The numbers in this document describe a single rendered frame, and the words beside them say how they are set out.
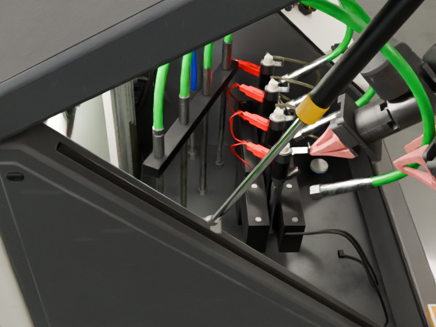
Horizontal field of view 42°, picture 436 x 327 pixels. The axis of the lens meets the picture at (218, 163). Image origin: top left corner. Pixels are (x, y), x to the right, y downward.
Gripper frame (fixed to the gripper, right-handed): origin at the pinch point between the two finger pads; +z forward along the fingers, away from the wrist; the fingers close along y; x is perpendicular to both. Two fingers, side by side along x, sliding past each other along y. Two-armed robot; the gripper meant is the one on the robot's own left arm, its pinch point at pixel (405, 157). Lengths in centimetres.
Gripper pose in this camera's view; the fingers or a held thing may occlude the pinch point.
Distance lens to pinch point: 79.3
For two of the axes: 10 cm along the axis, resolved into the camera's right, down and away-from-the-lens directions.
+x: 5.9, 7.4, 3.3
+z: -5.2, 0.3, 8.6
